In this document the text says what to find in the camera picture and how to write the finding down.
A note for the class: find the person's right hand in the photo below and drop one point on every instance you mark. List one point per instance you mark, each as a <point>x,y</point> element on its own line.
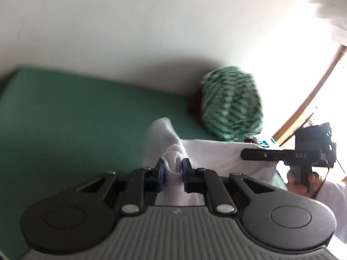
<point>315,183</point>

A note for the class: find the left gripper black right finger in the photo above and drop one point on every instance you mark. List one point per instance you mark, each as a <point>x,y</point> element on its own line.
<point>271,217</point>

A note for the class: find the wooden door frame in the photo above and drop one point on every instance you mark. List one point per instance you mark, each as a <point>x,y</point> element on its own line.
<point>299,116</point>

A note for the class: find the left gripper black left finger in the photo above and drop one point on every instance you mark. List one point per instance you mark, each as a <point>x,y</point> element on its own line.
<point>81,217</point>

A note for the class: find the white polo shirt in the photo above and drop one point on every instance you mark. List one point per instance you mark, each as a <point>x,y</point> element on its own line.
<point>162,142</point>

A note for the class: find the green felt table cover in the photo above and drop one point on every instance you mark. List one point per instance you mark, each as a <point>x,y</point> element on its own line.
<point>58,130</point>

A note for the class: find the green white striped garment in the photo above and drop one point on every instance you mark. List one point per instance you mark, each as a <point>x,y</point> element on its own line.
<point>231,107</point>

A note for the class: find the dark red garment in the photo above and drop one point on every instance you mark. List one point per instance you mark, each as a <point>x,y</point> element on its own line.
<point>194,105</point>

